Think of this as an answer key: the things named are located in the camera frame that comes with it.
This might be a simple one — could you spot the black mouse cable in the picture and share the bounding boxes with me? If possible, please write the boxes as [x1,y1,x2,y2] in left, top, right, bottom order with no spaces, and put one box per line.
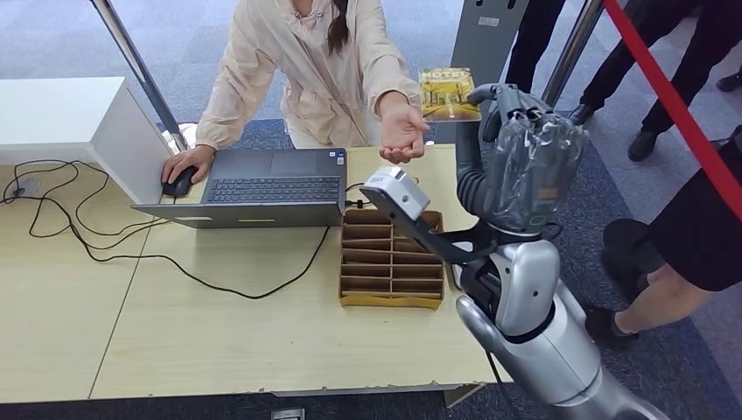
[0,160,178,255]

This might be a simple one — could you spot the clear plastic film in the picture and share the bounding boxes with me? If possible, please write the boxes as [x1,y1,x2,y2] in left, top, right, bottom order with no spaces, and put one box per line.
[484,109,592,236]

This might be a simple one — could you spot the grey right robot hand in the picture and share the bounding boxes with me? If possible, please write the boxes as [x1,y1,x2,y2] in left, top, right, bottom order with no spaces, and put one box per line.
[454,82,592,238]

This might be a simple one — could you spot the red barrier rope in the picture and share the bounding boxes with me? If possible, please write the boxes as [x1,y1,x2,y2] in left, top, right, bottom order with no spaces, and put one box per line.
[602,0,742,222]

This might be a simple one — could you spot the yellow hotel key card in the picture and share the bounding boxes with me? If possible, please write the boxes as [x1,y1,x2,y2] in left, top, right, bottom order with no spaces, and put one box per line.
[418,66,483,124]

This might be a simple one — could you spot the person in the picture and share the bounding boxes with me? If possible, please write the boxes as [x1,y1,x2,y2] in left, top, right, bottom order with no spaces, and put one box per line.
[160,0,433,186]
[504,0,568,94]
[584,124,742,352]
[716,69,742,93]
[568,0,742,164]

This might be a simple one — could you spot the grey laptop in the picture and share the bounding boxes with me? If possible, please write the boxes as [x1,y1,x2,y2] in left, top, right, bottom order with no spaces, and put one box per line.
[131,149,348,230]

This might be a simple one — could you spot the grey metal kiosk column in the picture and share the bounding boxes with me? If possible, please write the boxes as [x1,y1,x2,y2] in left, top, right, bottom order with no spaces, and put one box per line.
[433,0,531,146]

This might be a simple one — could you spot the person's left hand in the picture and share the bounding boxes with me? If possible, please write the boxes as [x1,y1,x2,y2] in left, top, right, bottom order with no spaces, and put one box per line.
[377,92,432,166]

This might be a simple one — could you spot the cardboard divider box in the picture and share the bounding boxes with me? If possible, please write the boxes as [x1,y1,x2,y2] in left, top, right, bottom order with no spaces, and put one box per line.
[338,208,446,310]

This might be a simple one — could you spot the wrist camera with black bracket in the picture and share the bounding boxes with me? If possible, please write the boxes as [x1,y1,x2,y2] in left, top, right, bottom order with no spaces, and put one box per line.
[359,166,502,267]

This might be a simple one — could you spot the chrome stanchion post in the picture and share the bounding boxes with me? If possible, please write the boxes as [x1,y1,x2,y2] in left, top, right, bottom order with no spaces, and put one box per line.
[540,0,606,111]
[89,0,200,156]

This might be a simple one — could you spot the black computer mouse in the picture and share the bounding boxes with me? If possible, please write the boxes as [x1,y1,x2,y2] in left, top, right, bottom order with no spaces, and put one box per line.
[161,165,200,200]

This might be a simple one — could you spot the person's right hand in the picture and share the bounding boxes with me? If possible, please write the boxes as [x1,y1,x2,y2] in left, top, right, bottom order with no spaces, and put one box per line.
[161,143,217,186]

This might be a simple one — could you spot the long black cable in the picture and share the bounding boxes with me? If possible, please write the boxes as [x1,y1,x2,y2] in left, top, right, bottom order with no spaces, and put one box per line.
[0,160,332,301]

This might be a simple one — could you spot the short looped black cable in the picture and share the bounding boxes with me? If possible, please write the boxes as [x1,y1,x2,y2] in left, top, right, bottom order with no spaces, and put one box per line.
[345,182,372,211]

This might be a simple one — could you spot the grey round cable grommet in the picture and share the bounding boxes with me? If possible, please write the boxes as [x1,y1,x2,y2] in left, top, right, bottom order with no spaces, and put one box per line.
[6,178,40,201]

